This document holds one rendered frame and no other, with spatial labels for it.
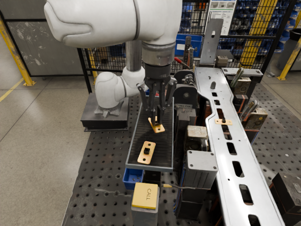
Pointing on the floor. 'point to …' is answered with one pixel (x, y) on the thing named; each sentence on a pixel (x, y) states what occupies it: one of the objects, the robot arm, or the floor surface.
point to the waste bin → (289, 48)
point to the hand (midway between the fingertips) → (156, 115)
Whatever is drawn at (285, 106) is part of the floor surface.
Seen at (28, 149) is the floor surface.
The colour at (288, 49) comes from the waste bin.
